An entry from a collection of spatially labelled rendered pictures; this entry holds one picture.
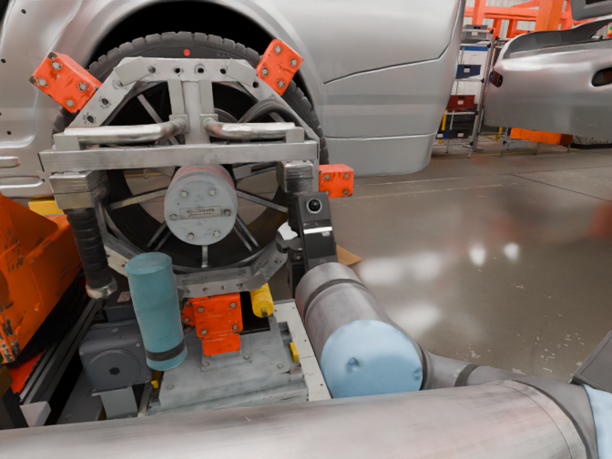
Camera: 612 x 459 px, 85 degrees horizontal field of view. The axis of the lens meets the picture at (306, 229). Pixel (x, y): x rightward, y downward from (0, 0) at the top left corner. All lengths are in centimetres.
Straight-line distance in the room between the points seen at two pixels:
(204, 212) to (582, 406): 57
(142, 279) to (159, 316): 9
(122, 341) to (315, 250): 78
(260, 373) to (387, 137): 97
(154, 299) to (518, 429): 65
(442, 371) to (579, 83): 264
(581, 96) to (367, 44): 186
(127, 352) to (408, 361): 91
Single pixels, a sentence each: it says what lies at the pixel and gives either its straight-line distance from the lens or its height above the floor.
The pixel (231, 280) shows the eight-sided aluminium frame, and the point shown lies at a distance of 88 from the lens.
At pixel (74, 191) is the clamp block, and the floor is 93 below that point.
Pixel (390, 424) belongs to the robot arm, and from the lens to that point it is 18.
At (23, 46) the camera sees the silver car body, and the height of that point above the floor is 118.
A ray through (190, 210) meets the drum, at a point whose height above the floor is 86.
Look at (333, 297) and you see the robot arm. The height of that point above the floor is 85.
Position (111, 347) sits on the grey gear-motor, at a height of 39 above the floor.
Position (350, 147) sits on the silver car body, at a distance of 132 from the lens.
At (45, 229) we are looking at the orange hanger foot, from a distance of 119.
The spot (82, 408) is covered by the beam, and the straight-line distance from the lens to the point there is 140.
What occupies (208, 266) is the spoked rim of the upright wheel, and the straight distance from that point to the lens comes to 97.
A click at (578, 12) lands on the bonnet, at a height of 173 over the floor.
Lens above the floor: 106
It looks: 22 degrees down
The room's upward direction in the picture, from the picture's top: straight up
